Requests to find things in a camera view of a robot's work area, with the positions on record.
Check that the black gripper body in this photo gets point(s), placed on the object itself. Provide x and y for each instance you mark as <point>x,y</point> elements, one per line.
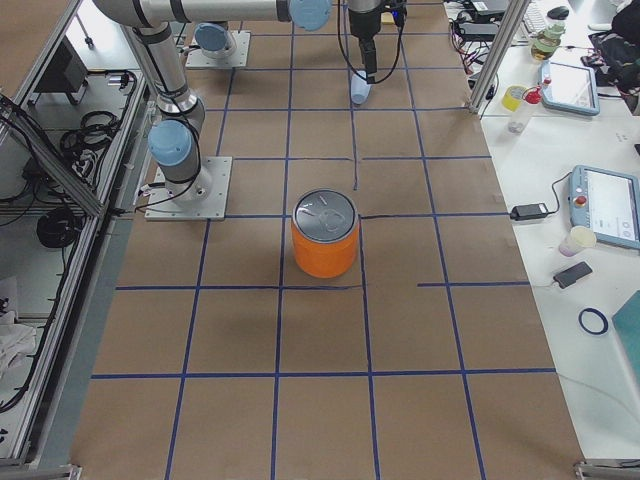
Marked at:
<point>364,22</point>

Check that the light blue plastic cup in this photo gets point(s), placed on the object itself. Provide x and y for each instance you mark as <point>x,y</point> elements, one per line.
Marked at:
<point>359,88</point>

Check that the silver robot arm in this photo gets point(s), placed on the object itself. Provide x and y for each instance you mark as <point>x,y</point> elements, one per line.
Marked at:
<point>148,23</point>
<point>214,40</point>

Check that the white paper cup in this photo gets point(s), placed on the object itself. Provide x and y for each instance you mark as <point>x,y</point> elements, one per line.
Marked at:
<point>578,239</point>

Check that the yellow tape roll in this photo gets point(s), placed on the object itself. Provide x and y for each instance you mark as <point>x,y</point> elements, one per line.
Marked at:
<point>513,97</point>

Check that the orange can-shaped container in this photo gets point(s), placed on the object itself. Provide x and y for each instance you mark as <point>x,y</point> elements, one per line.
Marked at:
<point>324,229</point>

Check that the glass jar with lid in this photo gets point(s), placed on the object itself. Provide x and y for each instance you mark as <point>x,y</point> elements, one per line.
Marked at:
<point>546,42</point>

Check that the far blue teach pendant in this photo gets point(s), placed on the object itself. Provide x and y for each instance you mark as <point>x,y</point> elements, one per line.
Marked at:
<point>569,88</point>

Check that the blue teach pendant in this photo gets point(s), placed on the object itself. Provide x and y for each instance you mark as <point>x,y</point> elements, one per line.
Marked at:
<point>606,202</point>
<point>569,88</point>

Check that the black power adapter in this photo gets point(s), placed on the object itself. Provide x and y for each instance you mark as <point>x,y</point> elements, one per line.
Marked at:
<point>525,212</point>

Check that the near blue teach pendant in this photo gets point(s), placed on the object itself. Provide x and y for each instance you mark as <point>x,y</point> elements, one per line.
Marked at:
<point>606,202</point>

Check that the black smartphone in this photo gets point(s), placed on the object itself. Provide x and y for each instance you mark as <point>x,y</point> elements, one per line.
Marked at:
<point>572,274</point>

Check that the teal box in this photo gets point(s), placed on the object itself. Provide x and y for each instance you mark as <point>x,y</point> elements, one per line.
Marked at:
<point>626,323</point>

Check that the white crumpled cloth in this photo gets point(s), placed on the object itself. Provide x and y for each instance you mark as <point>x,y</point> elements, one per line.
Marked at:
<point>17,341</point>

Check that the aluminium frame post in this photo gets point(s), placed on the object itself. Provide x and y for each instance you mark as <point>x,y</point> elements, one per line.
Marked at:
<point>509,25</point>

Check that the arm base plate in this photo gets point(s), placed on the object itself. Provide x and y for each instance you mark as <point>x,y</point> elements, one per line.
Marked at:
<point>197,60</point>
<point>205,199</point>

